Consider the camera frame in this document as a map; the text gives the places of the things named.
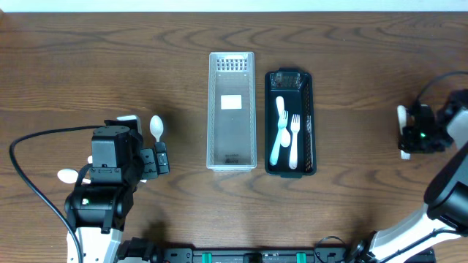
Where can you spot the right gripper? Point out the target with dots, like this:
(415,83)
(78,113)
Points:
(409,145)

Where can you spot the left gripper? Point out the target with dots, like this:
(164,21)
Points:
(149,163)

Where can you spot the white fork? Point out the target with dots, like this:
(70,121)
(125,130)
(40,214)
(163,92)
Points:
(402,118)
(295,127)

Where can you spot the pale green plastic fork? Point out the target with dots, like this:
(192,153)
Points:
(282,123)

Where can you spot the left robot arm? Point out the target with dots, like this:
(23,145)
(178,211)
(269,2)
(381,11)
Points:
(103,193)

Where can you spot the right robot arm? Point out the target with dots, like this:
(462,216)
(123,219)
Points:
(443,215)

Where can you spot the clear plastic basket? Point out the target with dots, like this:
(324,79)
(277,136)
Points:
(231,134)

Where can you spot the white label in basket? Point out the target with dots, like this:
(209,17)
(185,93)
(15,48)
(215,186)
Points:
(231,102)

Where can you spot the black plastic basket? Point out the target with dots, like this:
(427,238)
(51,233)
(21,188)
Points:
(296,87)

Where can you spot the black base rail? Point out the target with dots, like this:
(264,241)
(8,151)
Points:
(140,250)

